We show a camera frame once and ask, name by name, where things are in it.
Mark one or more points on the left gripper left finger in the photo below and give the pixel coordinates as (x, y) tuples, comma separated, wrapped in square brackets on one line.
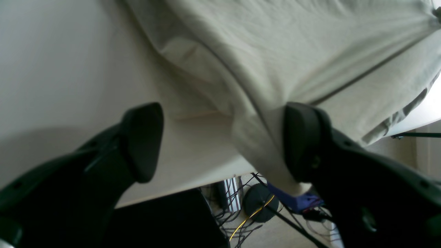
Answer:
[(68, 202)]

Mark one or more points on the beige T-shirt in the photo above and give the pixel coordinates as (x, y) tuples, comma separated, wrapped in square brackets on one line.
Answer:
[(366, 63)]

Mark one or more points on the black round stand base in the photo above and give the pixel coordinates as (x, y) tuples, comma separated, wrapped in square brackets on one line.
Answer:
[(255, 206)]

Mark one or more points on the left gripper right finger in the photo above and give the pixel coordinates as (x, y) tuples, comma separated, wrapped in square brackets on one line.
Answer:
[(374, 201)]

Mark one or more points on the blue box on floor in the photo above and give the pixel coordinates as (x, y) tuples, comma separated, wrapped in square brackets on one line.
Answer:
[(298, 204)]

